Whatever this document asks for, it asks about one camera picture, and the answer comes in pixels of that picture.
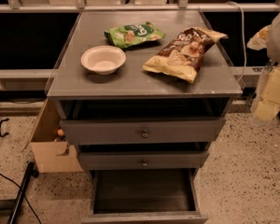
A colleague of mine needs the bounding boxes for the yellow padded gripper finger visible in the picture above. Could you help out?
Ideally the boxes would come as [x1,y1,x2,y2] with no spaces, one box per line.
[247,25,271,50]
[254,66,280,121]

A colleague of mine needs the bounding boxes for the green rice chip bag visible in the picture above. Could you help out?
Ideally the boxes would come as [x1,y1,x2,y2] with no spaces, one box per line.
[104,21,165,49]

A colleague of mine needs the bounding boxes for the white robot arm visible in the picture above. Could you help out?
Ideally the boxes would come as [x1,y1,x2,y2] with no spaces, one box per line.
[247,13,280,121]

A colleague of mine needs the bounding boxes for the brown yellow chip bag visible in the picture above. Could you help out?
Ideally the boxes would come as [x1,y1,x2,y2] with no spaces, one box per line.
[142,27,227,83]

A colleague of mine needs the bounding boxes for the grey drawer cabinet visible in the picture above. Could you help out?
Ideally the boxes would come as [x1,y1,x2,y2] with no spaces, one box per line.
[46,9,243,224]

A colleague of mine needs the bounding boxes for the grey top drawer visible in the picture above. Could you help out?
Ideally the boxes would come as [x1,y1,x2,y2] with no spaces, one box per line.
[61,118,225,145]

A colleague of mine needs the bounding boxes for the grey drawer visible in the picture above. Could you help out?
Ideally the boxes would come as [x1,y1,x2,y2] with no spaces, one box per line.
[79,151,209,170]
[81,169,208,224]
[61,118,225,145]

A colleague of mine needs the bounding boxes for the grey middle drawer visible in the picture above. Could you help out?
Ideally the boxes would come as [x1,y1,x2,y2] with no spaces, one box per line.
[79,151,209,170]

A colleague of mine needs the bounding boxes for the grey bottom drawer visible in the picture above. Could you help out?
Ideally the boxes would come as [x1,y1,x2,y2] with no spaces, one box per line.
[81,169,208,224]

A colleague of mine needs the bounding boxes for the white paper bowl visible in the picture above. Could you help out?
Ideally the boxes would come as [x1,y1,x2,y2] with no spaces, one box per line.
[80,46,126,76]

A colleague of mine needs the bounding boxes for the cardboard box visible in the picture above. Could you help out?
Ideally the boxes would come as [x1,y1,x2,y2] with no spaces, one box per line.
[28,99,82,173]

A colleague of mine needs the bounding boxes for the black pole on floor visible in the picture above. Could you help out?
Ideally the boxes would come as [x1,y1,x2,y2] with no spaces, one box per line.
[7,162,35,224]

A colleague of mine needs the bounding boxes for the metal frame rail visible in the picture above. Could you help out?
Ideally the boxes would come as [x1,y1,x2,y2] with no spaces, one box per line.
[0,3,280,13]

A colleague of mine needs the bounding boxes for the white hanging cable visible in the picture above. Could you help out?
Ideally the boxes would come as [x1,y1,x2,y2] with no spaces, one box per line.
[226,1,248,82]

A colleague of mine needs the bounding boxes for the black floor cable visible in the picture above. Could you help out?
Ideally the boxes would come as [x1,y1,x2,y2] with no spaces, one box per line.
[0,165,43,224]

